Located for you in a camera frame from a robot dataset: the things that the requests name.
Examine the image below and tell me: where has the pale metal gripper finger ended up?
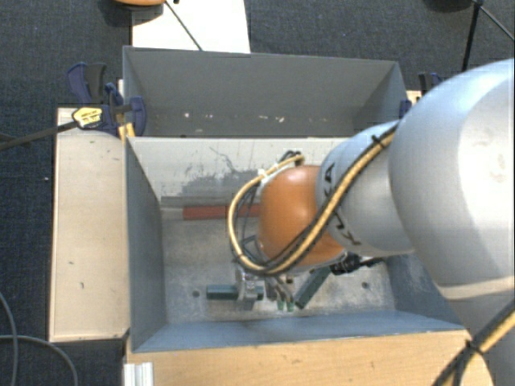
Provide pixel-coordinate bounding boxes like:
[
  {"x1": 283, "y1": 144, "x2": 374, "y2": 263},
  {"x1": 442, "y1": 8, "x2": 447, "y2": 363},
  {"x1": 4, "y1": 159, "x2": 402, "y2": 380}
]
[
  {"x1": 235, "y1": 285, "x2": 258, "y2": 311},
  {"x1": 235, "y1": 266, "x2": 258, "y2": 288}
]

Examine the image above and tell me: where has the dark green block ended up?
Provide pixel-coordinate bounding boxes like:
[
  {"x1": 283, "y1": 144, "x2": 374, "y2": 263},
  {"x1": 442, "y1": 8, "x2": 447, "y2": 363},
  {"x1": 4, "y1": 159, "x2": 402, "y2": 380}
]
[
  {"x1": 294, "y1": 266, "x2": 336, "y2": 310},
  {"x1": 206, "y1": 282, "x2": 266, "y2": 302}
]

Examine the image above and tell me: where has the grey metal bin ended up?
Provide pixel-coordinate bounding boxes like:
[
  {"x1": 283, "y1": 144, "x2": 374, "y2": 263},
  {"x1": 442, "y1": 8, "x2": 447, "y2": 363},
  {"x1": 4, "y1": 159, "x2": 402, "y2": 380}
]
[{"x1": 122, "y1": 45, "x2": 468, "y2": 354}]

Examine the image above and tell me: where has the red-brown flat block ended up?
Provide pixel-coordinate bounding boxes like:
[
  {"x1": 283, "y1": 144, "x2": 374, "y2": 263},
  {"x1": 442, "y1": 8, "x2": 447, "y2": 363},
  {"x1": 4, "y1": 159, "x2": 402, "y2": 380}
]
[{"x1": 182, "y1": 204, "x2": 262, "y2": 221}]

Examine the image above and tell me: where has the pale wood board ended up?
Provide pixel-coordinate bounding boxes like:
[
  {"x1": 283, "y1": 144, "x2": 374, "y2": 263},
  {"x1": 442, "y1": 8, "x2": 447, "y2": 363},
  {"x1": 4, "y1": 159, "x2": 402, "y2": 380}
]
[{"x1": 47, "y1": 106, "x2": 132, "y2": 343}]

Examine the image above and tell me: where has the black cylinder on white bracket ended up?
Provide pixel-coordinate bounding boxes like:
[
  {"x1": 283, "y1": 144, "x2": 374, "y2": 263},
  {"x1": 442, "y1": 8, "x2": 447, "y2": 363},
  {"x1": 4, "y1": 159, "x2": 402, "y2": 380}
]
[{"x1": 328, "y1": 253, "x2": 385, "y2": 276}]

